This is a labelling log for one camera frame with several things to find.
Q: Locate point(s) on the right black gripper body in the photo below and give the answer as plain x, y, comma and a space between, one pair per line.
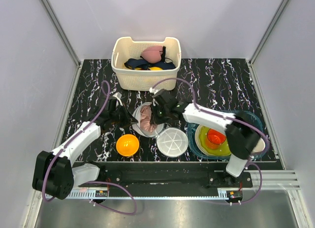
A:
160, 114

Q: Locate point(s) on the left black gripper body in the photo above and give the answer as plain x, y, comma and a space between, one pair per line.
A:
118, 116

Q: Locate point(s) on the pink bra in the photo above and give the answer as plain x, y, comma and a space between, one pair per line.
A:
154, 54
145, 119

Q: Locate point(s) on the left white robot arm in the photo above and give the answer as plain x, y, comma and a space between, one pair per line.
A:
54, 172

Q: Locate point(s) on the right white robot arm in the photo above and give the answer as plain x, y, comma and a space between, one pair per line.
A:
244, 140

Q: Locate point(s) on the cream perforated laundry basket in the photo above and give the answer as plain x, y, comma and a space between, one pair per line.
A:
136, 79

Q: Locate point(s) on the pink bra in basket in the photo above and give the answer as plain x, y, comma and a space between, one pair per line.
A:
154, 54

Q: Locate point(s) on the orange plastic bowl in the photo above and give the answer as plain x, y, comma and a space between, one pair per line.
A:
127, 145

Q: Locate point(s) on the white plate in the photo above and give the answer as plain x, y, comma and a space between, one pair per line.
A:
197, 140

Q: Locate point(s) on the navy and yellow clothes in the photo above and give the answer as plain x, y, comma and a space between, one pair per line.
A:
141, 64

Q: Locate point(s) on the orange plastic cup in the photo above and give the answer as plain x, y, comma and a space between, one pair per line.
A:
214, 139

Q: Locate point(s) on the yellow-green dotted plate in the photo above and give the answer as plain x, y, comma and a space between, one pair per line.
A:
221, 151

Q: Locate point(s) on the teal transparent plastic bin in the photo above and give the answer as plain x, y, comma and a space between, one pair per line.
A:
191, 128

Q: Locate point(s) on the pale yellow cup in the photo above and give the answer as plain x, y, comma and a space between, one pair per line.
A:
259, 147

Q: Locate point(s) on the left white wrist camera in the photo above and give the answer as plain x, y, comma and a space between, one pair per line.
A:
118, 96

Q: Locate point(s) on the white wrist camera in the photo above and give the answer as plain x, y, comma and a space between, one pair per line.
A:
155, 94
118, 96

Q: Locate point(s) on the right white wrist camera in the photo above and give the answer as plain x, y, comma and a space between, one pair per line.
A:
155, 94

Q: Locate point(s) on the left aluminium frame post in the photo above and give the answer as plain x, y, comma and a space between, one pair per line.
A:
61, 33

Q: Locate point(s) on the aluminium frame post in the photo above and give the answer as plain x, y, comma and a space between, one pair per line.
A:
276, 17
61, 33

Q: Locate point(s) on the right aluminium frame post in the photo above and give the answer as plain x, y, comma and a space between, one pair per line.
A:
276, 17

